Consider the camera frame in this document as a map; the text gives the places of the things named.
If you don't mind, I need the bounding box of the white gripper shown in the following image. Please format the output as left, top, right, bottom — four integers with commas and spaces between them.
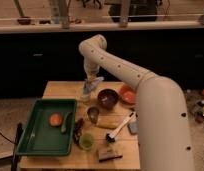
84, 58, 100, 81

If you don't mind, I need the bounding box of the blue grey towel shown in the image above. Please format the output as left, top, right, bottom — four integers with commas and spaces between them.
83, 77, 104, 94

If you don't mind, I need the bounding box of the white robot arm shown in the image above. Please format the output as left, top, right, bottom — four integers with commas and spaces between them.
79, 35, 195, 171

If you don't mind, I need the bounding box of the paper cup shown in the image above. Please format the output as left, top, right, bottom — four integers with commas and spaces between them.
81, 94, 91, 103

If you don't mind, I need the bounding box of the small metal cup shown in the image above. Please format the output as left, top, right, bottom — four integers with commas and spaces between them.
87, 106, 99, 124

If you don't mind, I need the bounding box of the green plastic cup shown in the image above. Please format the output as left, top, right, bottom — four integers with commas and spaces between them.
79, 133, 94, 150

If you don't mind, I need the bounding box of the dark brown bowl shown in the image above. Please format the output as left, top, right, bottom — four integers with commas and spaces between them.
97, 89, 119, 110

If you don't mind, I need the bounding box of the tan cutting board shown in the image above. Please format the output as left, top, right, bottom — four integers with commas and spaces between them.
96, 115, 125, 129

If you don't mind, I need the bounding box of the dark purple eggplant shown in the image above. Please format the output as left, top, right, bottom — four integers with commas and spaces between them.
73, 118, 84, 145

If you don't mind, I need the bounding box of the orange round fruit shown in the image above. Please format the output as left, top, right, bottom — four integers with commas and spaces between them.
49, 113, 63, 127

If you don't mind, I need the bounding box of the green cucumber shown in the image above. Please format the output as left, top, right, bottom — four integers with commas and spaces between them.
61, 112, 72, 134

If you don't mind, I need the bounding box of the grey blue sponge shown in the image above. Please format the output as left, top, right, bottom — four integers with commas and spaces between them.
127, 121, 138, 135

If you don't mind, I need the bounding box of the green plastic tray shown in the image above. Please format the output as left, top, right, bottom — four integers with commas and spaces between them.
16, 99, 77, 156

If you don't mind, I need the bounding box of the brown wooden block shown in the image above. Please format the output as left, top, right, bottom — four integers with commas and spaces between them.
98, 147, 123, 162

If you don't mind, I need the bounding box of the white handled brush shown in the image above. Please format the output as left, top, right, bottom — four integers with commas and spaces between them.
106, 112, 136, 143

